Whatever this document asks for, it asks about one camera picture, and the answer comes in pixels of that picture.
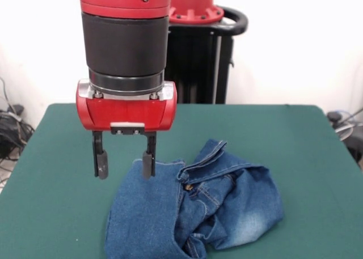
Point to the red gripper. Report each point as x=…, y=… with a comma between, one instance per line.
x=124, y=113

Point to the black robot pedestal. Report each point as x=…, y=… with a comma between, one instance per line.
x=198, y=57

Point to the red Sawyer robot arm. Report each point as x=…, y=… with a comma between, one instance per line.
x=124, y=38

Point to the dark grey stand base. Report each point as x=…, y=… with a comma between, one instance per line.
x=356, y=148

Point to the blue denim jeans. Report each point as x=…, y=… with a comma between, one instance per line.
x=147, y=208

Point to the black power adapter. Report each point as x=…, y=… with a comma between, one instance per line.
x=17, y=109

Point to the dark green table cloth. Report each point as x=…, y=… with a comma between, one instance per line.
x=56, y=171

